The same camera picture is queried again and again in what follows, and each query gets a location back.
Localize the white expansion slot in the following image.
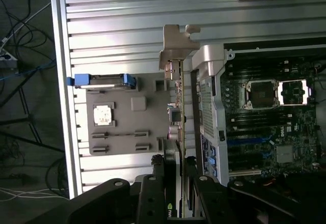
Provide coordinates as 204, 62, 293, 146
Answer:
228, 169, 262, 178

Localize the blue expansion slot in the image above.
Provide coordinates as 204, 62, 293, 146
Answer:
227, 136, 273, 146

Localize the silver chipset heatsink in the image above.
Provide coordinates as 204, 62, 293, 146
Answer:
276, 146, 294, 164

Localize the grey parts rack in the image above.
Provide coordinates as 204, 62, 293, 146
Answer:
86, 73, 174, 156

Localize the silver CPU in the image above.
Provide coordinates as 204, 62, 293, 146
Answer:
93, 105, 113, 126

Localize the open black PC case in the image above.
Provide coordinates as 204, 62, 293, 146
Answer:
191, 37, 326, 193

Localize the green motherboard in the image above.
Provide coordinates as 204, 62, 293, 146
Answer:
220, 58, 319, 179

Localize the black floor tripod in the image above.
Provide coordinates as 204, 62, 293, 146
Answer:
0, 76, 65, 154

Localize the CPU socket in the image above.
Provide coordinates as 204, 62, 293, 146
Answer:
246, 80, 280, 110

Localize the hard disk in blue caddy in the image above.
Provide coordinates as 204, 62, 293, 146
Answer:
66, 73, 138, 91

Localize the metal socket cover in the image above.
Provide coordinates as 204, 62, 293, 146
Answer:
279, 80, 314, 107

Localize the white floor cable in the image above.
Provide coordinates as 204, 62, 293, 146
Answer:
0, 186, 70, 202

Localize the blue floor cable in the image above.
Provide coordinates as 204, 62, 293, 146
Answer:
0, 60, 56, 82

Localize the grey case handle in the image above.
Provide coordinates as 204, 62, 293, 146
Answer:
191, 44, 226, 78

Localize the black floor cable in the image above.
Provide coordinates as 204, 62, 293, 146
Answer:
0, 0, 56, 64

